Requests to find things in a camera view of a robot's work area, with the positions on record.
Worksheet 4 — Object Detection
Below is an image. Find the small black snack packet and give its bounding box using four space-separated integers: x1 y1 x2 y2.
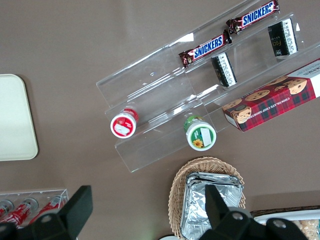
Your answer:
267 17 299 58
210 51 238 88

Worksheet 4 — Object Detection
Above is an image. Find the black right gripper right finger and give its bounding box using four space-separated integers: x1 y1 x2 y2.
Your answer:
199 184 266 240

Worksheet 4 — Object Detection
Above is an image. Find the foil wrapped sandwich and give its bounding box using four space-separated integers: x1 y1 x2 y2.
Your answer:
180 180 245 240
185 171 245 192

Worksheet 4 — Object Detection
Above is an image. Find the golden baked pastry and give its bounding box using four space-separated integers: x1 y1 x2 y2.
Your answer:
292 218 320 240

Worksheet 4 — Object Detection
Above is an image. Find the Snickers chocolate bar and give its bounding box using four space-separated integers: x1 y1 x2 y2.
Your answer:
178 29 233 69
225 0 280 35

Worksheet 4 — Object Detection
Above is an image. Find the clear acrylic tiered stand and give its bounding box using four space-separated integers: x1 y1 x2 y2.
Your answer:
95 43 218 174
167 0 320 133

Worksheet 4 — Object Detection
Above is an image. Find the white food container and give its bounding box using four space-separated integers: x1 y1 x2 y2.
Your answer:
253 209 320 226

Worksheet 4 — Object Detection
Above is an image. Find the green lid yogurt cup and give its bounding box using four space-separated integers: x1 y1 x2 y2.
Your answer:
183 114 217 151

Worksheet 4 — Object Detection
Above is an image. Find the dark wicker basket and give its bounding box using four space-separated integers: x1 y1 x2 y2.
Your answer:
249 205 320 219

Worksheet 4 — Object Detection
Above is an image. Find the beige plastic tray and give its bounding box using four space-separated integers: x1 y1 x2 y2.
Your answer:
0 73 39 162

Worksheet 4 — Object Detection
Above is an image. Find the clear acrylic bottle box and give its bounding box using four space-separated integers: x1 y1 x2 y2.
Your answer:
0 188 70 229

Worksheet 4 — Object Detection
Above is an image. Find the light wicker basket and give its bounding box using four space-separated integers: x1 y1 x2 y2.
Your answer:
167 156 247 240

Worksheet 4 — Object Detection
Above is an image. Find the red lid yogurt cup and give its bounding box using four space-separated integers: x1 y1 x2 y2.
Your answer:
109 107 140 139

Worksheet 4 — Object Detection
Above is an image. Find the red tartan cookie box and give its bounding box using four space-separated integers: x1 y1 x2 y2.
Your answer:
221 58 320 133

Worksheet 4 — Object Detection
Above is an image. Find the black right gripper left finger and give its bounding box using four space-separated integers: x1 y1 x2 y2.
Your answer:
31 185 94 240

